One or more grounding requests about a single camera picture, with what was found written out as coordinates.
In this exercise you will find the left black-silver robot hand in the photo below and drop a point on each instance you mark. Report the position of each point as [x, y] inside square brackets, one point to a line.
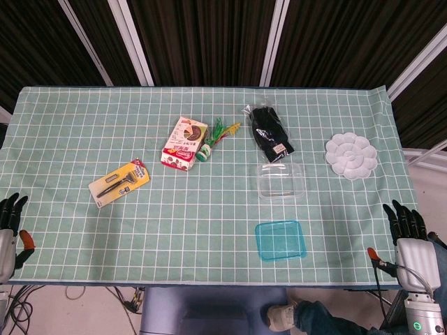
[7, 251]

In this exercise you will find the right black-silver robot hand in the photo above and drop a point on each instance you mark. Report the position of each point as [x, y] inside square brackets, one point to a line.
[415, 260]

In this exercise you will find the teal plastic container lid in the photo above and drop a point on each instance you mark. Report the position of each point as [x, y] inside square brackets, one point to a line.
[280, 240]

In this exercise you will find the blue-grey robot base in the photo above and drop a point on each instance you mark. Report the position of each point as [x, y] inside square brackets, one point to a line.
[209, 310]

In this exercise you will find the clear plastic food container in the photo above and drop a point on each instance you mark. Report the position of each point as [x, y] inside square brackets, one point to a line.
[281, 181]

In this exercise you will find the white flower-shaped paint palette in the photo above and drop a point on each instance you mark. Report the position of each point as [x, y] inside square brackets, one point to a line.
[351, 157]

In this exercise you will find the razor in yellow blister pack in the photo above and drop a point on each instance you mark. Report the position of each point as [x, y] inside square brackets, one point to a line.
[118, 182]

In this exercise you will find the beige sneaker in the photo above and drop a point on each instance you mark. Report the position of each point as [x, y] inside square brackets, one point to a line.
[281, 317]

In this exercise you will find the green checked tablecloth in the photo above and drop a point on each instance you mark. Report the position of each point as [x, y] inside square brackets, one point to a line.
[195, 223]

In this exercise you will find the black gloves in plastic bag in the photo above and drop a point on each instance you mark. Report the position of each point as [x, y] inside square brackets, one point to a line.
[270, 134]

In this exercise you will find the red-white chocolate cookie box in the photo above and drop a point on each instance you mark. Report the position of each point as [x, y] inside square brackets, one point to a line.
[183, 146]

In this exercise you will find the green feather shuttlecock toy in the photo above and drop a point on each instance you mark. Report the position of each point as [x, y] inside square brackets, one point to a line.
[204, 150]

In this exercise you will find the dark brown curtain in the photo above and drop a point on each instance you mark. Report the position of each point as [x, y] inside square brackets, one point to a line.
[209, 38]

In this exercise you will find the white floor frame rail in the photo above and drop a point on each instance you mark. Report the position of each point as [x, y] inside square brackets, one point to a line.
[424, 158]

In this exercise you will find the white metal frame post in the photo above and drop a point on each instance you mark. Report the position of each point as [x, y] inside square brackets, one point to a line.
[132, 38]
[419, 61]
[274, 38]
[85, 38]

